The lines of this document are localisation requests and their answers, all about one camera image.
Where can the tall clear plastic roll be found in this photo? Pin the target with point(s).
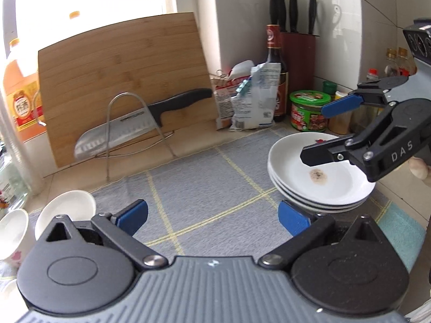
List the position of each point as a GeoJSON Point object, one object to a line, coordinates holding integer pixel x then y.
{"type": "Point", "coordinates": [20, 161]}

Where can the red-capped bottle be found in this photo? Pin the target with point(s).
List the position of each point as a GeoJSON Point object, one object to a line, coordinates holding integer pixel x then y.
{"type": "Point", "coordinates": [372, 74]}

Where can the dark soy sauce bottle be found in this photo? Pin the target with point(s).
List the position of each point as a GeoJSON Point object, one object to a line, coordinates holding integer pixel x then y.
{"type": "Point", "coordinates": [274, 50]}

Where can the person's right hand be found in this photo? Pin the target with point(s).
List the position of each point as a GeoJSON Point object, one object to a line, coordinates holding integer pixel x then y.
{"type": "Point", "coordinates": [421, 171]}

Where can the green-capped bottle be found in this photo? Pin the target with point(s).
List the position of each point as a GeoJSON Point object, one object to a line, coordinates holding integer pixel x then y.
{"type": "Point", "coordinates": [329, 87]}

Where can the red and white food bag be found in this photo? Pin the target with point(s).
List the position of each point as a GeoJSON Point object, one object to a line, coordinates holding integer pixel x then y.
{"type": "Point", "coordinates": [224, 104]}

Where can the white bag with blue print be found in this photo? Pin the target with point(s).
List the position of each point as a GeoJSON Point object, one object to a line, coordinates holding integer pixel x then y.
{"type": "Point", "coordinates": [259, 107]}

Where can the orange cooking wine bottle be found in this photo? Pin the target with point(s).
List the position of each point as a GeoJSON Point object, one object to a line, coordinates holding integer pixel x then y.
{"type": "Point", "coordinates": [20, 91]}

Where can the grey checked cloth mat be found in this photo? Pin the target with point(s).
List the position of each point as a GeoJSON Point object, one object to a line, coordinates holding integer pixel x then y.
{"type": "Point", "coordinates": [208, 181]}

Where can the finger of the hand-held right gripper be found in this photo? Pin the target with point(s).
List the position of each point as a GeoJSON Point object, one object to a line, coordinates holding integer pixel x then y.
{"type": "Point", "coordinates": [341, 106]}
{"type": "Point", "coordinates": [323, 153]}

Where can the yellow seasoning jar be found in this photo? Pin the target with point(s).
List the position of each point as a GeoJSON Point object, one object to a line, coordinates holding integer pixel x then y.
{"type": "Point", "coordinates": [340, 122]}

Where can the white plate with fruit print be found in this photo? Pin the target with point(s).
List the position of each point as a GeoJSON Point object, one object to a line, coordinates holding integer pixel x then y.
{"type": "Point", "coordinates": [304, 208]}

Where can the white wall hook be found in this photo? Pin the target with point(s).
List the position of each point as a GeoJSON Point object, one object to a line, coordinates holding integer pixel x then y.
{"type": "Point", "coordinates": [336, 13]}

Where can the white plate with brown stain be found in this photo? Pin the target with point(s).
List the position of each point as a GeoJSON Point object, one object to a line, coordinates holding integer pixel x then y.
{"type": "Point", "coordinates": [293, 171]}

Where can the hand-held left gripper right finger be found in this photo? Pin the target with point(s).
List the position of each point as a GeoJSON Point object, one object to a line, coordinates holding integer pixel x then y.
{"type": "Point", "coordinates": [293, 218]}

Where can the dark red knife block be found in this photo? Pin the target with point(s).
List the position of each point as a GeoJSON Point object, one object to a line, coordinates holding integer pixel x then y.
{"type": "Point", "coordinates": [299, 64]}

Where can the green-lid jar with red label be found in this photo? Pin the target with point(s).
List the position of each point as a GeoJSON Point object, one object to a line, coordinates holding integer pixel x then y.
{"type": "Point", "coordinates": [308, 114]}

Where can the light blue clip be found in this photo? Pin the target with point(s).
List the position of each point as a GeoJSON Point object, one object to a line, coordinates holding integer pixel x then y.
{"type": "Point", "coordinates": [244, 86]}

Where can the bamboo cutting board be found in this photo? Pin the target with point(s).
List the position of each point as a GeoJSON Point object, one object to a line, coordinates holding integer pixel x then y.
{"type": "Point", "coordinates": [118, 64]}

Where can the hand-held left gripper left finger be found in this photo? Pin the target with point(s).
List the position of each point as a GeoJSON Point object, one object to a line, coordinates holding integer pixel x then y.
{"type": "Point", "coordinates": [133, 217]}

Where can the gold-capped oil bottle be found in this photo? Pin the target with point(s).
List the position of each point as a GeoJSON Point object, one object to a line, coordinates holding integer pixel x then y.
{"type": "Point", "coordinates": [391, 60]}
{"type": "Point", "coordinates": [403, 60]}

